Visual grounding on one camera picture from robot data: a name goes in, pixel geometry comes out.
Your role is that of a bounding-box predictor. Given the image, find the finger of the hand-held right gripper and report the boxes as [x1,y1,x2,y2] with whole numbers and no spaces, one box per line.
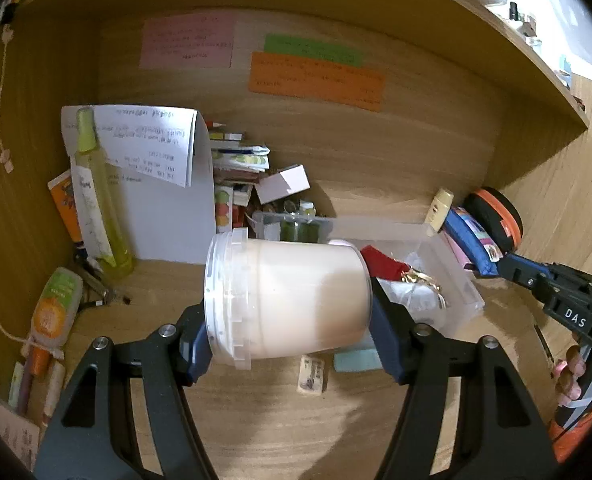
[498,252,548,293]

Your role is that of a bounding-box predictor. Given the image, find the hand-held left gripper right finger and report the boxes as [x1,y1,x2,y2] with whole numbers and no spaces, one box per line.
[370,279,561,480]

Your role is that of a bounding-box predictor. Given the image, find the large white paper sheet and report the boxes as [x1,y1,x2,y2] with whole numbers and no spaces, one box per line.
[60,105,217,264]

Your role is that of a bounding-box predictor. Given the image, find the cream plastic jar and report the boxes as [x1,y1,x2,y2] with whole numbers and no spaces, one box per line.
[203,228,374,372]

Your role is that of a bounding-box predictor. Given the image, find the pink paper note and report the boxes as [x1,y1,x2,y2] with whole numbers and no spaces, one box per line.
[140,10,237,68]

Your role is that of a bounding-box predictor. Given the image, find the wooden shelf board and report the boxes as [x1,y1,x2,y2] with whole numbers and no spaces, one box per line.
[26,0,592,133]

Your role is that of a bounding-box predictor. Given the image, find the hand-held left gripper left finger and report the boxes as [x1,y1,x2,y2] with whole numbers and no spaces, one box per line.
[33,304,217,480]

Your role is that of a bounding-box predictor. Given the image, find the black orange round case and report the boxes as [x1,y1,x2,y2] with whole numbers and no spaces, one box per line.
[463,187,524,256]

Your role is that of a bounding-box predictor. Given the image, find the pink pouch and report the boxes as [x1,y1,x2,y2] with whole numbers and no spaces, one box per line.
[448,237,475,270]

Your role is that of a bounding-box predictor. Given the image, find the green paper note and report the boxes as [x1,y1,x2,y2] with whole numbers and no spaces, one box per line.
[263,34,365,68]

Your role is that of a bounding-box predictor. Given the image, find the green orange squat bottle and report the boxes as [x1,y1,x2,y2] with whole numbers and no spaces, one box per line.
[28,267,84,346]

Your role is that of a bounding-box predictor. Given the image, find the printed cardboard sheet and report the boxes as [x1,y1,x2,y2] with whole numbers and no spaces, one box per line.
[0,387,42,476]

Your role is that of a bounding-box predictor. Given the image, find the small cardboard box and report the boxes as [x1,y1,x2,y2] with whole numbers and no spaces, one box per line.
[254,164,311,205]

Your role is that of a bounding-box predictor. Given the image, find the white cloth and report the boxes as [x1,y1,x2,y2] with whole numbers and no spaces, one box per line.
[378,252,441,323]

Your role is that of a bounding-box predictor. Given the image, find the printed white paper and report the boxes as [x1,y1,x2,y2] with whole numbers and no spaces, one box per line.
[93,105,199,188]

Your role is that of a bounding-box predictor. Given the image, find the gold tasselled charm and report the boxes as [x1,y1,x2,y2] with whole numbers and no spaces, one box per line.
[401,267,448,308]

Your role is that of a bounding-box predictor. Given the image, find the clear plastic storage box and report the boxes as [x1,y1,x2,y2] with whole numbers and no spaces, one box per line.
[252,210,486,341]

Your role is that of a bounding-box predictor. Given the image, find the red pouch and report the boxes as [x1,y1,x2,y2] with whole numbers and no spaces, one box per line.
[360,245,407,281]

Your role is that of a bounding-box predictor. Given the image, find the orange pen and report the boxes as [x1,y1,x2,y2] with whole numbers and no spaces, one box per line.
[26,342,52,377]

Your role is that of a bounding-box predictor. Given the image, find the orange tube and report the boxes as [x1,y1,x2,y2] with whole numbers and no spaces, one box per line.
[47,169,84,251]

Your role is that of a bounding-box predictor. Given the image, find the black metal clip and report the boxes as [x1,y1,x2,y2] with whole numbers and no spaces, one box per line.
[73,250,131,311]

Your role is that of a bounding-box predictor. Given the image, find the yellow green tall bottle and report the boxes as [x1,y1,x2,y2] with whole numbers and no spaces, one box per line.
[73,107,134,273]

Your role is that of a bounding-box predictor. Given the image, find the cream stick tube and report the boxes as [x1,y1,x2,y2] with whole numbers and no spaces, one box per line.
[42,360,67,420]

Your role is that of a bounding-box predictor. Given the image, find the blue colourful pencil case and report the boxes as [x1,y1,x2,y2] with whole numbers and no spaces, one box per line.
[443,207,504,279]

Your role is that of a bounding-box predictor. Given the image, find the person's right hand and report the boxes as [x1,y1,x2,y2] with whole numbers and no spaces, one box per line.
[552,346,588,408]

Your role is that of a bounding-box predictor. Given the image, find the teal eraser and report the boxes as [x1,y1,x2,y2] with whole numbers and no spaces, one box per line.
[333,350,383,373]

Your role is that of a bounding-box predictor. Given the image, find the stack of books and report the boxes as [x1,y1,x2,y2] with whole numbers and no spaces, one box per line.
[208,120,271,233]

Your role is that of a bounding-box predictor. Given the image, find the orange paper note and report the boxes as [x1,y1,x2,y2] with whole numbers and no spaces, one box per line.
[248,51,387,112]

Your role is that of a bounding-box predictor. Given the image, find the cream lotion tube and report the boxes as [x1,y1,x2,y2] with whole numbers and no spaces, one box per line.
[423,188,456,237]

